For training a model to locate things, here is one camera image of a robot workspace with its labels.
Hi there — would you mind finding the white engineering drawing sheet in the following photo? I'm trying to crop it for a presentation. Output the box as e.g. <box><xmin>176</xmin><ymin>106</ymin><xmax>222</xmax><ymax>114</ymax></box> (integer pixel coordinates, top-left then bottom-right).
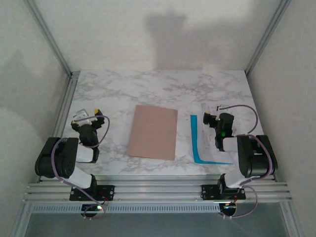
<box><xmin>197</xmin><ymin>102</ymin><xmax>239</xmax><ymax>164</ymax></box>

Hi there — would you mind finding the blue plastic sheet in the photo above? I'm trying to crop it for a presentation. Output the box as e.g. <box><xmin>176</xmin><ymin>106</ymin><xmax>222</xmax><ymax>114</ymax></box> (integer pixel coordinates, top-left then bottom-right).
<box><xmin>190</xmin><ymin>115</ymin><xmax>234</xmax><ymax>165</ymax></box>

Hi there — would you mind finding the brown paper folder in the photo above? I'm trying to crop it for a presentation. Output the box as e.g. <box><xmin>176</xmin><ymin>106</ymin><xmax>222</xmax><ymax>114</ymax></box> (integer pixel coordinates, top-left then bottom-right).
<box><xmin>127</xmin><ymin>105</ymin><xmax>178</xmax><ymax>161</ymax></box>

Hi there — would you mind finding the small controller board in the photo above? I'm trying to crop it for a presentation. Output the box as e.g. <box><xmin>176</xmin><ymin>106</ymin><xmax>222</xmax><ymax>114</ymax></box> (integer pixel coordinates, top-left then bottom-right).
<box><xmin>80</xmin><ymin>204</ymin><xmax>106</xmax><ymax>219</ymax></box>
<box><xmin>219</xmin><ymin>202</ymin><xmax>239</xmax><ymax>218</ymax></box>

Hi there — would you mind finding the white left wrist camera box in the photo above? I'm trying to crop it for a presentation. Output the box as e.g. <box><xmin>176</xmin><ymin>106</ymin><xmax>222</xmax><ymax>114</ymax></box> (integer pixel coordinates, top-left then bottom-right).
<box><xmin>71</xmin><ymin>108</ymin><xmax>97</xmax><ymax>125</ymax></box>

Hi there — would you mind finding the aluminium side rail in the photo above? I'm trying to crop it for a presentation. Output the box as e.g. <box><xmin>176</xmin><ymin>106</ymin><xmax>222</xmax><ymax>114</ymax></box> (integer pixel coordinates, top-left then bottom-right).
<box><xmin>37</xmin><ymin>71</ymin><xmax>81</xmax><ymax>183</ymax></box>

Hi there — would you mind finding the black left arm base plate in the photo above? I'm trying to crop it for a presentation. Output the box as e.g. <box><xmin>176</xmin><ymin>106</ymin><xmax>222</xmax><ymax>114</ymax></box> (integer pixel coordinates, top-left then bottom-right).
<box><xmin>69</xmin><ymin>185</ymin><xmax>116</xmax><ymax>201</ymax></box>

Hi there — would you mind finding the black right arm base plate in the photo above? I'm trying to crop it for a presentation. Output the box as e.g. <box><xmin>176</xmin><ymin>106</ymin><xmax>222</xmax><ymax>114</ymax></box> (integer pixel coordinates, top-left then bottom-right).
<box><xmin>201</xmin><ymin>184</ymin><xmax>246</xmax><ymax>200</ymax></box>

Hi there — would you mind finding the aluminium mounting rail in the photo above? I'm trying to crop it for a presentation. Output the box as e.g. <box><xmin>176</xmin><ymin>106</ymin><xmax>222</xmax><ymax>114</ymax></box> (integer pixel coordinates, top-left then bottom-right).
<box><xmin>23</xmin><ymin>174</ymin><xmax>293</xmax><ymax>204</ymax></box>

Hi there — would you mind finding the aluminium frame post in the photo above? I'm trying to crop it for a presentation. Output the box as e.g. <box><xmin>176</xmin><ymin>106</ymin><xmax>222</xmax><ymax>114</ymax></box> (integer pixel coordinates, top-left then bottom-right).
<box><xmin>9</xmin><ymin>203</ymin><xmax>33</xmax><ymax>237</ymax></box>
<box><xmin>280</xmin><ymin>202</ymin><xmax>304</xmax><ymax>237</ymax></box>
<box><xmin>23</xmin><ymin>0</ymin><xmax>73</xmax><ymax>78</ymax></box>
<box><xmin>243</xmin><ymin>0</ymin><xmax>291</xmax><ymax>76</ymax></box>

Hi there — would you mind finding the grey slotted cable duct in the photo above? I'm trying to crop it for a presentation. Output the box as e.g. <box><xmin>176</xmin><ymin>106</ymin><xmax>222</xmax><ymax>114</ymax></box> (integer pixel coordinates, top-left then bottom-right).
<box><xmin>29</xmin><ymin>203</ymin><xmax>220</xmax><ymax>214</ymax></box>

